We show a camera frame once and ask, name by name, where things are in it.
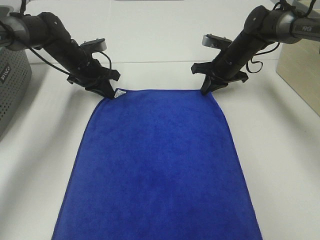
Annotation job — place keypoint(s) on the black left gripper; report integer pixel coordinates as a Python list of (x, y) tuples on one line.
[(95, 77)]

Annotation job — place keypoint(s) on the blue microfibre towel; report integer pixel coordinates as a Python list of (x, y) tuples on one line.
[(157, 165)]

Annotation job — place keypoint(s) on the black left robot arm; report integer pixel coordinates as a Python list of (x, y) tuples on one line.
[(46, 31)]

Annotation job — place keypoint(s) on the grey perforated plastic basket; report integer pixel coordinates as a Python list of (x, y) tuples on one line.
[(15, 76)]

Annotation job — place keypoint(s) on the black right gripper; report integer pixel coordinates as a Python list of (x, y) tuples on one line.
[(225, 68)]

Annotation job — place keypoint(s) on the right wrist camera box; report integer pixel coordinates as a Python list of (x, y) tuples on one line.
[(216, 42)]

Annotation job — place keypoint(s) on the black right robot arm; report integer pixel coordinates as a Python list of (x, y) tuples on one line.
[(262, 28)]

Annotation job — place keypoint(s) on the beige box with grey rim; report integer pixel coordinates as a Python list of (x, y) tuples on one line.
[(299, 66)]

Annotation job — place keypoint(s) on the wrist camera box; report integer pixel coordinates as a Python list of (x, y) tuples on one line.
[(216, 42), (94, 46)]

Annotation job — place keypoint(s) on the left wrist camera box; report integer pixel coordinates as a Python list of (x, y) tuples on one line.
[(94, 46)]

